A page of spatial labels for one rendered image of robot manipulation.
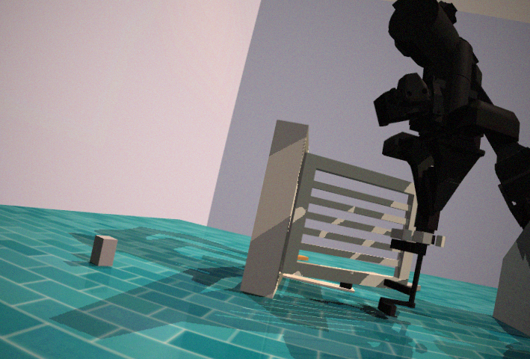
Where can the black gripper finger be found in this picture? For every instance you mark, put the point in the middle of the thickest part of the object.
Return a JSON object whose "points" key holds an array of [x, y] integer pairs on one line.
{"points": [[418, 162], [452, 162]]}

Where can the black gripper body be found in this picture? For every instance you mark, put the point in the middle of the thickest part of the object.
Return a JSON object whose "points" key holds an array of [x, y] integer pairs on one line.
{"points": [[465, 120]]}

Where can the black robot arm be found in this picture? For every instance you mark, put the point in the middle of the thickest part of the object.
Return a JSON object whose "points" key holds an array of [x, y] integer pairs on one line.
{"points": [[424, 31]]}

